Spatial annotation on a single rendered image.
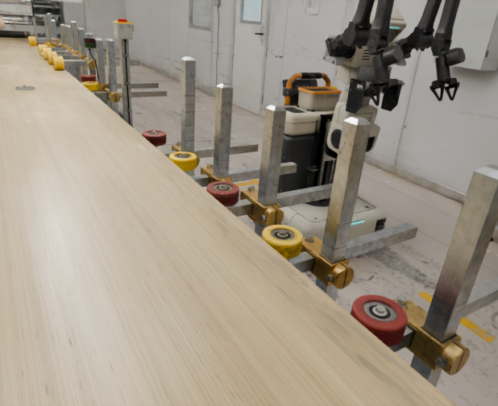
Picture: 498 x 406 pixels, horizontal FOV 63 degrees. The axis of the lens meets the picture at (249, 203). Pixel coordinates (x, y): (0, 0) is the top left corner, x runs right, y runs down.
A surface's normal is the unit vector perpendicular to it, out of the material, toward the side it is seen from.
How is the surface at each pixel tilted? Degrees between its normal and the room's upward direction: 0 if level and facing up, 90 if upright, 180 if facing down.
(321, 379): 0
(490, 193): 90
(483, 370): 0
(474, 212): 90
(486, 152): 90
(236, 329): 0
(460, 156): 90
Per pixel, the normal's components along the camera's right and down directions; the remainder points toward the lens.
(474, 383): 0.07, -0.90
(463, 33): -0.86, 0.16
